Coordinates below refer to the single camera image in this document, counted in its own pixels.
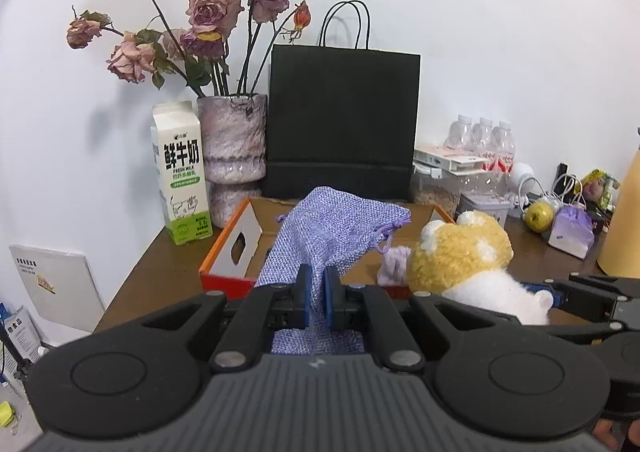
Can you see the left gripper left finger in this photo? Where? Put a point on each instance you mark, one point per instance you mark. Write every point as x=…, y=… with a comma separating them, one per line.
x=264, y=311

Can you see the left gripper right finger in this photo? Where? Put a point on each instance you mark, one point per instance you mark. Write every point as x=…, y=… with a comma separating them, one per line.
x=369, y=311

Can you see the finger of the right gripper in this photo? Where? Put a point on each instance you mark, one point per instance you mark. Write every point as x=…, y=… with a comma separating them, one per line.
x=546, y=294

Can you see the lavender woven drawstring bag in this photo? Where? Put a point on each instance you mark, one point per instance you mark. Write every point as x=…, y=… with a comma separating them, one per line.
x=328, y=228

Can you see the yellow white plush toy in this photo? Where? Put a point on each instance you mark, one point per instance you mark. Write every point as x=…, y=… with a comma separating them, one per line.
x=467, y=261

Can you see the lavender fluffy towel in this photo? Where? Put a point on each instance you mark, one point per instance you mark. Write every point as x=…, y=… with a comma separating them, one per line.
x=393, y=270

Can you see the yellow thermos jug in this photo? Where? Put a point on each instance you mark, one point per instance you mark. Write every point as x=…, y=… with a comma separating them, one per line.
x=620, y=254

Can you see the purple tissue pack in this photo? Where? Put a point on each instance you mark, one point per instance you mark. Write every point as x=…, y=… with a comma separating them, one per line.
x=572, y=232

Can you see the red cardboard pumpkin box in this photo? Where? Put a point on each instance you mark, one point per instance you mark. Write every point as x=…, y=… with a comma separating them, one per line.
x=240, y=251

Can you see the green apple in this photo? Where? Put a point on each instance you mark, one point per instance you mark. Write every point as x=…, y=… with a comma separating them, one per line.
x=539, y=216

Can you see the white tin box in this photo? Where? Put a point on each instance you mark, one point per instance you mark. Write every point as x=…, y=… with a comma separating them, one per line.
x=492, y=204

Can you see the snack packet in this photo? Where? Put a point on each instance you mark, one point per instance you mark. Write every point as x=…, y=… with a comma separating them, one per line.
x=598, y=188

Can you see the clear seed container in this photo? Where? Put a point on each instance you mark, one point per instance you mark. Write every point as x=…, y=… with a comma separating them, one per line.
x=431, y=185

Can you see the water bottle right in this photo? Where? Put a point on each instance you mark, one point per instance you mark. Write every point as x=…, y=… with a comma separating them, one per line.
x=504, y=147

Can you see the water bottle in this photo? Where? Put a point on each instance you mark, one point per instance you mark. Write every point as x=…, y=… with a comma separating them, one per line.
x=460, y=134
x=482, y=138
x=504, y=147

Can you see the white flat box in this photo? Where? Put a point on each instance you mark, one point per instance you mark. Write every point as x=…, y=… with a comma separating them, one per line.
x=458, y=162

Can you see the water bottle middle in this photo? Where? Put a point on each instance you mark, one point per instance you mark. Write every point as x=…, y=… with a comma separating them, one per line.
x=482, y=138

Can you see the purple textured vase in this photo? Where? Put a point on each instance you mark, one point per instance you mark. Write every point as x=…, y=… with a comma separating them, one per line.
x=234, y=147

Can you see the water bottle left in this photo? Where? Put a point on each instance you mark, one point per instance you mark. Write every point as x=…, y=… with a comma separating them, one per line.
x=460, y=134

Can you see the black paper shopping bag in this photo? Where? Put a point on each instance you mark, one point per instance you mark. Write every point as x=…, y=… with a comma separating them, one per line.
x=341, y=117

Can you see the white green milk carton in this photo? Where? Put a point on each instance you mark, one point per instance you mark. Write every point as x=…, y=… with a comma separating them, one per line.
x=178, y=158

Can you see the blue paper bag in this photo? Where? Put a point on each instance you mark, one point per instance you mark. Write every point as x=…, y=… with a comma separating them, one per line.
x=24, y=335

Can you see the black tripod stand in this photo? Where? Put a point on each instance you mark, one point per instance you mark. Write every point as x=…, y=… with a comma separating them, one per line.
x=22, y=365

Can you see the dried pink rose bouquet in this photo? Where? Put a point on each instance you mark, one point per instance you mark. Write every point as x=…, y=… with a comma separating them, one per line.
x=214, y=49

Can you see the small yellow green object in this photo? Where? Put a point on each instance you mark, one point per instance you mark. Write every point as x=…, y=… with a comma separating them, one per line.
x=7, y=414

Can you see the white round camera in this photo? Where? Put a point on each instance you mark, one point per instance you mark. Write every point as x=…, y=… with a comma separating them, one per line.
x=522, y=182

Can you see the white panel on wall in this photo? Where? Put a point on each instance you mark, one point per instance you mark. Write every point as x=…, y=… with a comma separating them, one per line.
x=60, y=286

